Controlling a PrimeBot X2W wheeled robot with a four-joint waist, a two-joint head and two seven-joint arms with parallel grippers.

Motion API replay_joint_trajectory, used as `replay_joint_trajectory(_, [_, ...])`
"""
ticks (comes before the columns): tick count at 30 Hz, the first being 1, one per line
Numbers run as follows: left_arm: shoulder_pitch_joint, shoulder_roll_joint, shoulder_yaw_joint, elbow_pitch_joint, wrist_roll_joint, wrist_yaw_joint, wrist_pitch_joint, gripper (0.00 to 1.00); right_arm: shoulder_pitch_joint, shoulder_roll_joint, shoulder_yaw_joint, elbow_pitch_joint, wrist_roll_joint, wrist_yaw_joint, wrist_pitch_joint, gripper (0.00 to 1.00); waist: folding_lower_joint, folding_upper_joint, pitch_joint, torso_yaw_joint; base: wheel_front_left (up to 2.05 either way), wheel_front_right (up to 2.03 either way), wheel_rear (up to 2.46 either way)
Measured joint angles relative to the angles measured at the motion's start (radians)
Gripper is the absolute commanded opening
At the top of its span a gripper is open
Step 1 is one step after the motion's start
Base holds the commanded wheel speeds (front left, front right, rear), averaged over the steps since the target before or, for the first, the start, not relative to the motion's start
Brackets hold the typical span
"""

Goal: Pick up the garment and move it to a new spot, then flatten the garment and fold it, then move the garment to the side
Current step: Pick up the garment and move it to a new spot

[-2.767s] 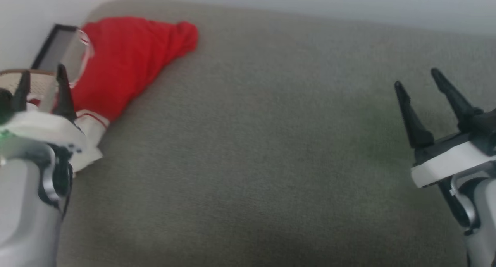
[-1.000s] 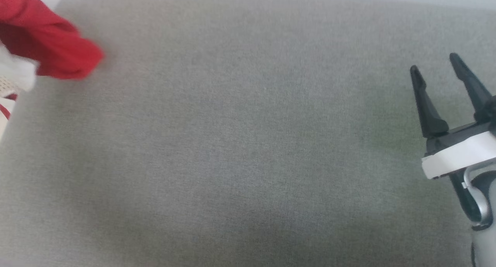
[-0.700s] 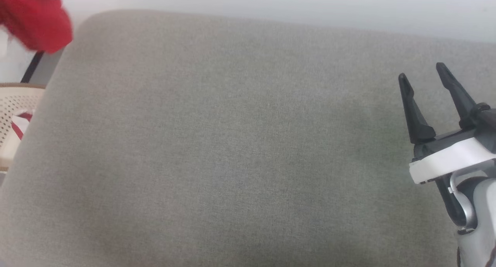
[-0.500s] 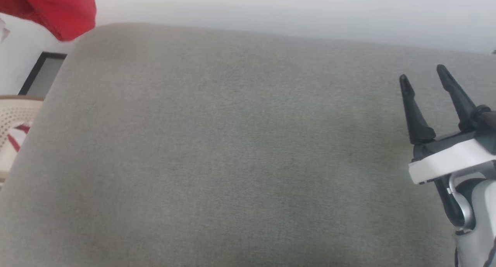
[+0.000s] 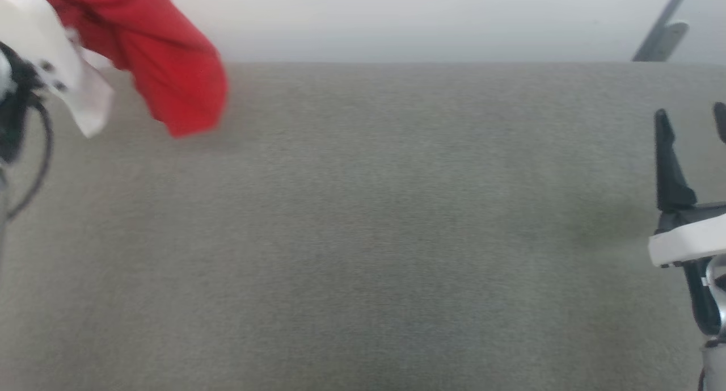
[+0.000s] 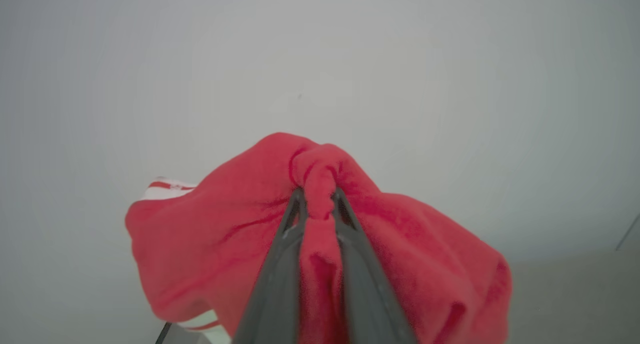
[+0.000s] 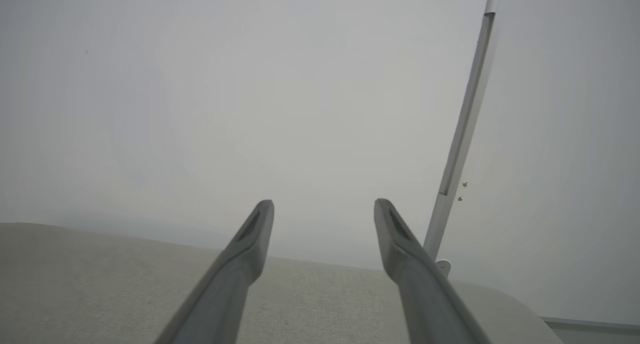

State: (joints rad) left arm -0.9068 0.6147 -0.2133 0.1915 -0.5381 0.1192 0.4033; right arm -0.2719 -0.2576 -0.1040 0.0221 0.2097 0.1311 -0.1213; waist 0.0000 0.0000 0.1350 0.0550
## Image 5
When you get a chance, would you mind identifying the grey fabric sofa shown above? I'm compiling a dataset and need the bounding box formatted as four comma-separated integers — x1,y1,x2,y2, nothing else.
0,61,726,391

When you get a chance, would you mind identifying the grey slanted metal bar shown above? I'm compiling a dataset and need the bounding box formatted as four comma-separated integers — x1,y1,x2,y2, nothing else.
631,0,696,62

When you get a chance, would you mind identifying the grey rounded bracket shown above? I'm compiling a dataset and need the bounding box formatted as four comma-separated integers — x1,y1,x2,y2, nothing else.
651,21,690,62

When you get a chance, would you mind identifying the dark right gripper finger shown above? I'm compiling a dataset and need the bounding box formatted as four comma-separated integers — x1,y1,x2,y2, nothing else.
653,108,698,213
712,102,726,145

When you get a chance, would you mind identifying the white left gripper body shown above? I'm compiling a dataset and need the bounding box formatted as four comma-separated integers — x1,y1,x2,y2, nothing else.
0,0,87,107

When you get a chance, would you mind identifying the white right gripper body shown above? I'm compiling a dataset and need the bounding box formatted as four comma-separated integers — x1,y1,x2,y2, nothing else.
648,200,726,270

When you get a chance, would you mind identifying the red garment with white trim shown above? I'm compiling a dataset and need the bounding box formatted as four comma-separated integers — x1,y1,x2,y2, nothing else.
35,0,230,140

